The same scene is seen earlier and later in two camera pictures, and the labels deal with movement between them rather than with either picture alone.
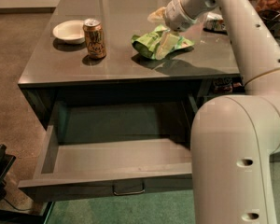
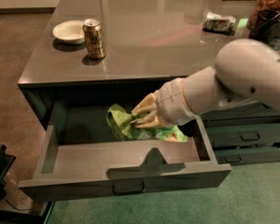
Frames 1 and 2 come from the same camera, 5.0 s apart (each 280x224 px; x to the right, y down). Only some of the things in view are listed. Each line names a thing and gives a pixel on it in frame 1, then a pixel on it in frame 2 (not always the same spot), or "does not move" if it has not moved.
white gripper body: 176,15 -> 171,102
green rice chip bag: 160,43 -> 121,121
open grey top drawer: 114,151 does not move
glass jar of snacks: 273,6 does not move
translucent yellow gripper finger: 159,16 -> 148,105
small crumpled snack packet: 215,21 does not move
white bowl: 70,31 does not move
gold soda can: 94,38 does not move
